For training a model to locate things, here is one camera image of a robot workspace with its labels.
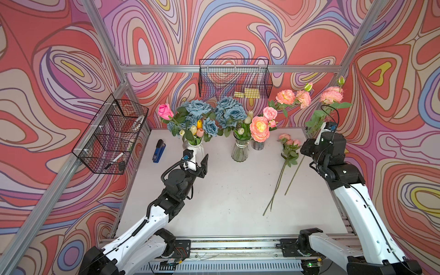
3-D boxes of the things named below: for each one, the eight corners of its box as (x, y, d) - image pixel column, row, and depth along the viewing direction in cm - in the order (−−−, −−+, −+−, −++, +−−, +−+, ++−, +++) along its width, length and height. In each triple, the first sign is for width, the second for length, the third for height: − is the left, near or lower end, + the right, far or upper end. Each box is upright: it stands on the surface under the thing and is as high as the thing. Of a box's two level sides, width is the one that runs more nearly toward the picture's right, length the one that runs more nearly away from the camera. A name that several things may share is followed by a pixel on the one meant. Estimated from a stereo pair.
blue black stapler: (154, 164, 105) (151, 158, 101) (160, 145, 115) (157, 139, 110) (161, 164, 105) (158, 158, 101) (166, 145, 115) (163, 139, 110)
